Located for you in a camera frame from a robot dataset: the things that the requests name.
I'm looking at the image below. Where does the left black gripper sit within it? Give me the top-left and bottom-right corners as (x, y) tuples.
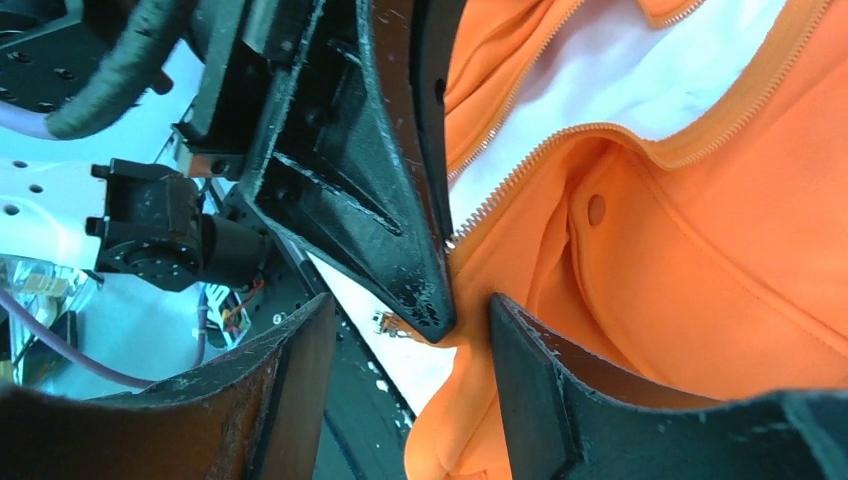
(175, 0), (466, 343)

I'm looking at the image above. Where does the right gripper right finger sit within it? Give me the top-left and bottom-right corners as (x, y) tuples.
(490, 294), (847, 479)

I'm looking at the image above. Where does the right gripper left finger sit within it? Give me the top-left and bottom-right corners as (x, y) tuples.
(1, 294), (336, 479)

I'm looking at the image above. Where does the orange zip jacket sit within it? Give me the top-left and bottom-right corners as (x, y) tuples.
(405, 1), (847, 479)

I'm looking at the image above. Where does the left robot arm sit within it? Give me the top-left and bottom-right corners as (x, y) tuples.
(1, 1), (465, 342)

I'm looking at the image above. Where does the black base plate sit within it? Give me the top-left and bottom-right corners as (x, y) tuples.
(218, 192), (415, 480)

